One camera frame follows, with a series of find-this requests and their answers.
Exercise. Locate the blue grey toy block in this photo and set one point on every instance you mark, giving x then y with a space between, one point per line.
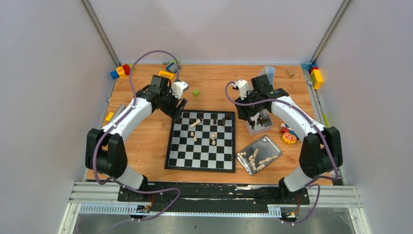
173 67

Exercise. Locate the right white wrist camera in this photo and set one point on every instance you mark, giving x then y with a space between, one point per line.
243 87

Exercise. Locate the silver metal tray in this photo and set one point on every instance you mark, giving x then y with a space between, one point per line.
259 155

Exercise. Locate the blue cube block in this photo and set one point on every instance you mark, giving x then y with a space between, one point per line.
114 75

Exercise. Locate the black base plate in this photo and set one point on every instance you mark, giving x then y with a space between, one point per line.
214 197

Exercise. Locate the yellow red round toy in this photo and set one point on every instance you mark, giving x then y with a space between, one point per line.
288 138

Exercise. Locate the yellow cylinder block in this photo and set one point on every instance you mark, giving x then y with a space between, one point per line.
121 72

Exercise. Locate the yellow lego brick stack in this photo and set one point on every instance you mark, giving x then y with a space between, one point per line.
316 78

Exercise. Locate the black white chessboard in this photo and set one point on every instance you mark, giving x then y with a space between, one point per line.
209 146

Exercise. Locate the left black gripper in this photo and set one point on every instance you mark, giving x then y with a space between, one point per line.
174 105

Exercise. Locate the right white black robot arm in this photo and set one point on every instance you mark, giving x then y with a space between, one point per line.
321 150

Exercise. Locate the red cylinder block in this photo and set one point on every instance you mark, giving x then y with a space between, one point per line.
127 69

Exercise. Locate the small yellow block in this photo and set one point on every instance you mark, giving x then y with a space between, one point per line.
109 116

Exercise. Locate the red white blue toy car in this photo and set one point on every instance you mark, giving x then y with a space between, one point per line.
286 129

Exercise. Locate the clear plastic container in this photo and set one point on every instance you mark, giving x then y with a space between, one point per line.
269 71

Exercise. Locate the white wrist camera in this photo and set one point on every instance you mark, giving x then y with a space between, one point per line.
178 88
243 87

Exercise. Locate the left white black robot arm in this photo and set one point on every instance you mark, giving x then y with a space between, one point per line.
105 147

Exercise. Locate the grey cylinder marker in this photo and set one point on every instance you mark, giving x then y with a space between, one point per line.
119 110

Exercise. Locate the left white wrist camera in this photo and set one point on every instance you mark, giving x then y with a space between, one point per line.
178 88

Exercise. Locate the yellow triangular toy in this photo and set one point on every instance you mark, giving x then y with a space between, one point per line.
167 74

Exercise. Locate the white metal box dark pieces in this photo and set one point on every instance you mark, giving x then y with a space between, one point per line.
260 123

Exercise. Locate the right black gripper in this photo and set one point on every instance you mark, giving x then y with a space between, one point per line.
244 113

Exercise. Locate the small wooden block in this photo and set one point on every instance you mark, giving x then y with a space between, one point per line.
290 73

